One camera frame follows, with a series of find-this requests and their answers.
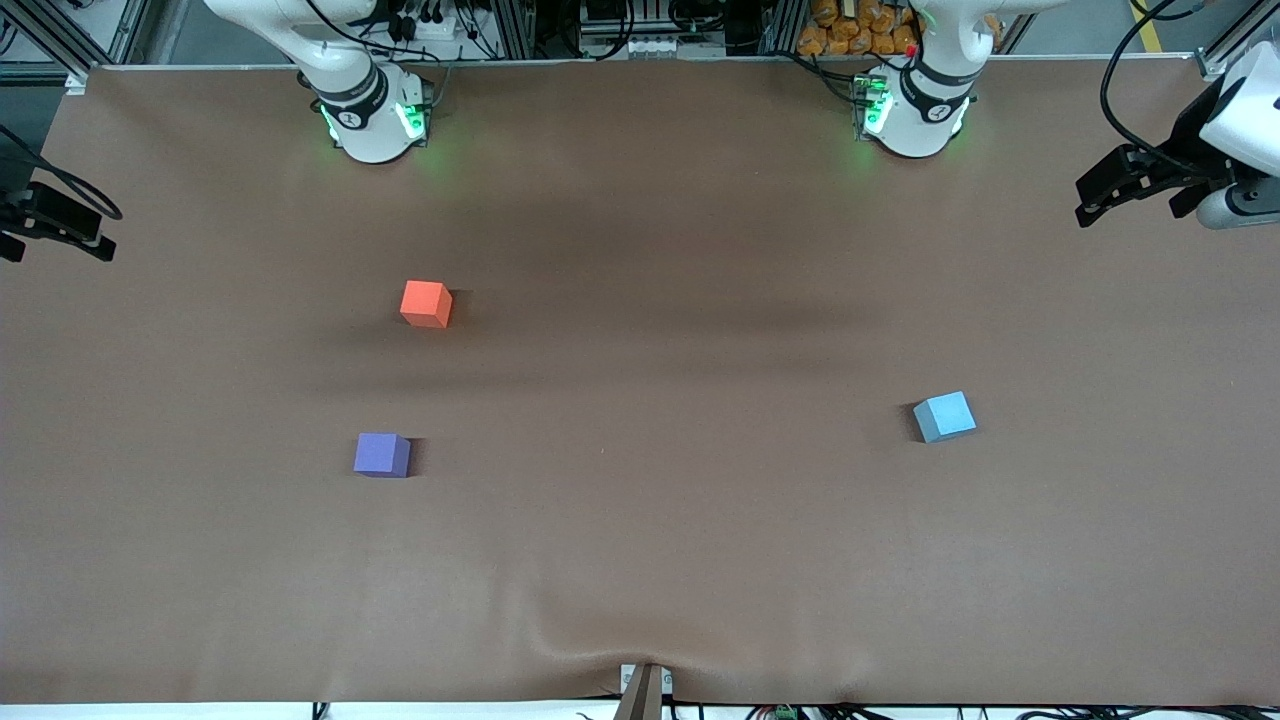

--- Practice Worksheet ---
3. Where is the white connector block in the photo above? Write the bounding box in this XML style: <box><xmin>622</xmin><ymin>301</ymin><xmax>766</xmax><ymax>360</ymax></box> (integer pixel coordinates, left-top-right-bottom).
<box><xmin>585</xmin><ymin>35</ymin><xmax>727</xmax><ymax>61</ymax></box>

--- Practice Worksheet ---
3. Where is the green-lit control box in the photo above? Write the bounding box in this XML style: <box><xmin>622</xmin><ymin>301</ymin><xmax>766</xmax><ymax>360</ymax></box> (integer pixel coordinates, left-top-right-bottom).
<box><xmin>852</xmin><ymin>72</ymin><xmax>893</xmax><ymax>137</ymax></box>

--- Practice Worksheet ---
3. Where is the brown clamp mount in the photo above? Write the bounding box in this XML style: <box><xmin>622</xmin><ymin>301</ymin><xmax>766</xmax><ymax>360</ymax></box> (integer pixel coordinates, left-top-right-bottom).
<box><xmin>618</xmin><ymin>662</ymin><xmax>674</xmax><ymax>720</ymax></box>

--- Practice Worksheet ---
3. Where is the bag of oranges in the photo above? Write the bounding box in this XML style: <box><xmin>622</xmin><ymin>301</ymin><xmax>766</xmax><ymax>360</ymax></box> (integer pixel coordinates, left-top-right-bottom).
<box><xmin>797</xmin><ymin>0</ymin><xmax>923</xmax><ymax>58</ymax></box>

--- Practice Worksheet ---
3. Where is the blue block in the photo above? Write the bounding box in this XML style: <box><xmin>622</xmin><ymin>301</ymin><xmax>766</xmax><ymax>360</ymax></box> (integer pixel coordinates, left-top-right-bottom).
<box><xmin>913</xmin><ymin>391</ymin><xmax>978</xmax><ymax>444</ymax></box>

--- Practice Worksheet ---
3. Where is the aluminium frame profile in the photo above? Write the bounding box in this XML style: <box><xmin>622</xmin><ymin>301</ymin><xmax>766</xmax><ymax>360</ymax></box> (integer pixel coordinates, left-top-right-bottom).
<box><xmin>0</xmin><ymin>0</ymin><xmax>151</xmax><ymax>96</ymax></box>
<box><xmin>1195</xmin><ymin>0</ymin><xmax>1280</xmax><ymax>83</ymax></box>

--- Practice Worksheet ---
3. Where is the white power strip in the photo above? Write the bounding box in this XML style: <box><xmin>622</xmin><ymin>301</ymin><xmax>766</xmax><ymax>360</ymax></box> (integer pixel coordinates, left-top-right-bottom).
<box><xmin>398</xmin><ymin>8</ymin><xmax>471</xmax><ymax>41</ymax></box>

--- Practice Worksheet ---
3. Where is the brown table cover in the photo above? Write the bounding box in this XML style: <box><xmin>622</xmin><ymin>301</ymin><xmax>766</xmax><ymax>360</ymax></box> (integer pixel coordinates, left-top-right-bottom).
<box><xmin>0</xmin><ymin>55</ymin><xmax>1280</xmax><ymax>706</ymax></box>

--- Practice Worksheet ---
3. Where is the purple block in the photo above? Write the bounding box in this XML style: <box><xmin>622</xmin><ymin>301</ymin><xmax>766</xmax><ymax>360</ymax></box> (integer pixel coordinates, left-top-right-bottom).
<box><xmin>353</xmin><ymin>432</ymin><xmax>412</xmax><ymax>479</ymax></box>

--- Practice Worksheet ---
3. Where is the orange block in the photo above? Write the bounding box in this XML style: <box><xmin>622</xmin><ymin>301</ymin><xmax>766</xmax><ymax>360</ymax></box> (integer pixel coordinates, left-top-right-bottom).
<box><xmin>400</xmin><ymin>280</ymin><xmax>453</xmax><ymax>329</ymax></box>

